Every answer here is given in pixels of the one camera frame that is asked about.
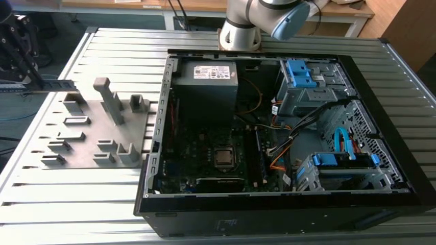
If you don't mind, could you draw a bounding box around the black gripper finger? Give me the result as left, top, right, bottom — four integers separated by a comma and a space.
0, 15, 45, 92
0, 60, 29, 84

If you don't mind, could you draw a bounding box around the black RAM slot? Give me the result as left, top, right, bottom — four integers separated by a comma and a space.
243, 129, 257, 186

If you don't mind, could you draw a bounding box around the black round bin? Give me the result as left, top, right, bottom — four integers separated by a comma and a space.
33, 10, 54, 68

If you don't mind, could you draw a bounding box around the grey parts rack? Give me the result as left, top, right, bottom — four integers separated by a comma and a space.
38, 77, 151, 169

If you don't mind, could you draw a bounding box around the grey power supply unit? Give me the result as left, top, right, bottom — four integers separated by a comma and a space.
171, 60, 238, 120

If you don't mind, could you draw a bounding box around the dark green motherboard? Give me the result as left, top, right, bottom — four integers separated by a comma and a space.
151, 112, 294, 194

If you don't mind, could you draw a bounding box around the silver CPU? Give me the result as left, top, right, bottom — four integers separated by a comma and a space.
215, 149, 234, 164

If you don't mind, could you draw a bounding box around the black graphics card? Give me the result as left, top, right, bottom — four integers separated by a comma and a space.
195, 177, 246, 192

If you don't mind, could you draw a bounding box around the blue plastic drive latch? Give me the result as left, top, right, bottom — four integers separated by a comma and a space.
286, 60, 315, 89

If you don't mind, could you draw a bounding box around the grey metal drive cage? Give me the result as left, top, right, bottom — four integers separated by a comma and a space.
274, 59, 353, 125

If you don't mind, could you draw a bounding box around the black open PC case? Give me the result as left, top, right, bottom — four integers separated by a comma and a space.
131, 47, 436, 239

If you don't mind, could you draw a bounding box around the grey metal disk bay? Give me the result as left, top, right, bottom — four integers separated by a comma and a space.
294, 152, 383, 192

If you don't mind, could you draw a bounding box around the blue disk carrier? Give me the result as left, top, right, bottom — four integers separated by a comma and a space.
310, 152, 381, 169

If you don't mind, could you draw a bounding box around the brown wooden cabinet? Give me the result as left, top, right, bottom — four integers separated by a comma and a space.
358, 0, 436, 74

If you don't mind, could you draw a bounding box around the light blue floor cable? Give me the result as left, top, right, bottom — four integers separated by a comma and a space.
0, 73, 58, 121

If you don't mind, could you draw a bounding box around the yellow wire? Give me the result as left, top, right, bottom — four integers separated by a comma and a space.
235, 76, 263, 116

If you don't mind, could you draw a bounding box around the orange wire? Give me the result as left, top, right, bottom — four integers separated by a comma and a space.
270, 150, 294, 172

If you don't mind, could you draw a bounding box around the black cable bundle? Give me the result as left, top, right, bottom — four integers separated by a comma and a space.
271, 100, 351, 157

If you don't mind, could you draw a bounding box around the wooden desk with white frame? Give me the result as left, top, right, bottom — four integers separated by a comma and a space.
59, 0, 375, 38

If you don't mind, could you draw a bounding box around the blue flat data cable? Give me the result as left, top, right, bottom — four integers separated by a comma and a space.
334, 127, 357, 161

